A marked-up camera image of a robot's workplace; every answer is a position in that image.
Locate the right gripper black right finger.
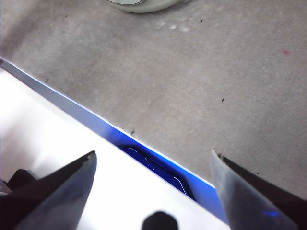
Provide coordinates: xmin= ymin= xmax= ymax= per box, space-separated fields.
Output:
xmin=210 ymin=148 xmax=307 ymax=230

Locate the pale green electric cooking pot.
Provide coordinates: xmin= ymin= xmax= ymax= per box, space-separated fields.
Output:
xmin=106 ymin=0 xmax=190 ymax=13

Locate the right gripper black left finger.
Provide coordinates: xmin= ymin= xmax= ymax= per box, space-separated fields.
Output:
xmin=0 ymin=150 xmax=98 ymax=230

